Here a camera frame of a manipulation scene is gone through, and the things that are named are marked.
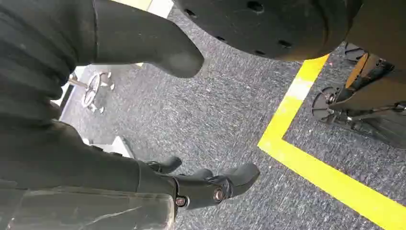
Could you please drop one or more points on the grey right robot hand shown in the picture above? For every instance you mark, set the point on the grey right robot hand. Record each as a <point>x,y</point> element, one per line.
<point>133,41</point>

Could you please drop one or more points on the white furniture panel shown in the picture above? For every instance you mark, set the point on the white furniture panel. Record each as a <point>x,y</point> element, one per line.
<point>155,6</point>

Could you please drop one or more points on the white swivel chair base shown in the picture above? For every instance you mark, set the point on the white swivel chair base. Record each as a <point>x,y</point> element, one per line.
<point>92,89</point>

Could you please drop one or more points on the ribbed grey right arm sleeve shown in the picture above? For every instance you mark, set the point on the ribbed grey right arm sleeve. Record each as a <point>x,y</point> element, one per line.
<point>35,54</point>

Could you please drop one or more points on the white floor plate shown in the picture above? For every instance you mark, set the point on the white floor plate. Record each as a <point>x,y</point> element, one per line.
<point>117,147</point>

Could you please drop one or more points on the black robot hip shell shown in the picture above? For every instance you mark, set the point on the black robot hip shell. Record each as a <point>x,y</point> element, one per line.
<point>269,28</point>

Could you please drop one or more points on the yellow floor tape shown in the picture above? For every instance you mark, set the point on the yellow floor tape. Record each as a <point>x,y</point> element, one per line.
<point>320,177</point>

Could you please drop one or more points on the black robot foot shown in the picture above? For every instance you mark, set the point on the black robot foot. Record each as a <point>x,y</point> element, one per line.
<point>364,122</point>

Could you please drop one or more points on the black robot leg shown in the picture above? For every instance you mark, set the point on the black robot leg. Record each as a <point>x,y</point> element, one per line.
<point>380,47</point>

